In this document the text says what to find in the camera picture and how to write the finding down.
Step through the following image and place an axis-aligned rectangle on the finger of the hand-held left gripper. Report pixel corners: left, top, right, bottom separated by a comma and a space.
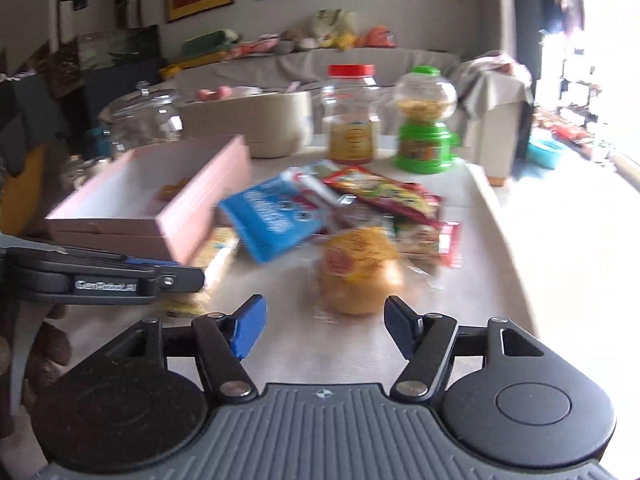
125, 255, 207, 295

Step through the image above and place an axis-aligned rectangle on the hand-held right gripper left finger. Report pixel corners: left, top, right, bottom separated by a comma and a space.
127, 294, 269, 405

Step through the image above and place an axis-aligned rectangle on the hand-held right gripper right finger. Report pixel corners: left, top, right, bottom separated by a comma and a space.
384, 295, 546, 405

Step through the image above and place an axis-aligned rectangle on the yellow bread packet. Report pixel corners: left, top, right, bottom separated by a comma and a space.
319, 226, 407, 317

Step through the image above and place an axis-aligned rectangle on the pink cardboard box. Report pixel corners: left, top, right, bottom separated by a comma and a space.
45, 134, 253, 266

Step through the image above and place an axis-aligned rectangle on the red multicoloured snack packet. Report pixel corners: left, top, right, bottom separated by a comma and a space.
324, 164, 444, 227

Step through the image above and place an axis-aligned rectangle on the person's left hand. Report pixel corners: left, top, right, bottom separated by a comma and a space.
24, 304, 72, 392

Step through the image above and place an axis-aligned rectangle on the clear packet of yellow crackers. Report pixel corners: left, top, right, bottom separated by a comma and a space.
164, 226, 242, 319

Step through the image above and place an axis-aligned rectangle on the white tablecloth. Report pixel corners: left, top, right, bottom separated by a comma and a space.
20, 146, 547, 397

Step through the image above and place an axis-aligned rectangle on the small orange snack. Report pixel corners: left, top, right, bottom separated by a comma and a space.
159, 180, 192, 201

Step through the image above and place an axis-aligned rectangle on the green and white snack packet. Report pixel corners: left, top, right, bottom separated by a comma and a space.
394, 219, 464, 269

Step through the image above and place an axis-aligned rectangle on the blue snack packet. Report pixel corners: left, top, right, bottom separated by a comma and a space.
219, 174, 332, 264

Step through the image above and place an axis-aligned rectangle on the small glass jar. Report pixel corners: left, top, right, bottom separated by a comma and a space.
64, 155, 114, 188

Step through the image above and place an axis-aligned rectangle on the dark blue bottle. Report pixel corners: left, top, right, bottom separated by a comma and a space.
84, 127, 114, 159

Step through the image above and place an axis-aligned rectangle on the glass jar with lid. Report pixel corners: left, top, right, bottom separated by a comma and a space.
107, 81, 184, 154

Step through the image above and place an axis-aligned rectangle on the beige oval basket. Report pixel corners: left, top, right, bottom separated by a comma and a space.
177, 90, 314, 160

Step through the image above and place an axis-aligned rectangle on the green candy dispenser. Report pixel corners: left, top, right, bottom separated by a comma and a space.
391, 65, 459, 175

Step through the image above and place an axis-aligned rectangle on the plastic jar with red lid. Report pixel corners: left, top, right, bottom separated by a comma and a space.
320, 63, 384, 165

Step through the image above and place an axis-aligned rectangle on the blue plastic basin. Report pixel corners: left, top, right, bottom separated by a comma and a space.
527, 136, 567, 169

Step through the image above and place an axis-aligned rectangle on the dark glass cabinet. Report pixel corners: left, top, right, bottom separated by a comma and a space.
49, 0, 162, 98

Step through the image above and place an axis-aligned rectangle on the green cushion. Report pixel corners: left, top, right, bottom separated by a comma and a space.
181, 31, 237, 57

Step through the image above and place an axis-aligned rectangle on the grey covered sofa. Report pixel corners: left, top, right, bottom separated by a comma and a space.
165, 46, 534, 187

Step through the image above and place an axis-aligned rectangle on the pink and white cloth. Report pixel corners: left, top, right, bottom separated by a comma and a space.
459, 51, 533, 117

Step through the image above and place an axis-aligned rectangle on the yellow plush toy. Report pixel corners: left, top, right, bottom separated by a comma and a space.
325, 32, 362, 52

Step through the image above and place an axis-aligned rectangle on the orange plush toy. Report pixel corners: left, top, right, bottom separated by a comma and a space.
359, 26, 397, 49

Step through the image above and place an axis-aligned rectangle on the white tote bag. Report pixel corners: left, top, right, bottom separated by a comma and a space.
312, 9, 359, 41

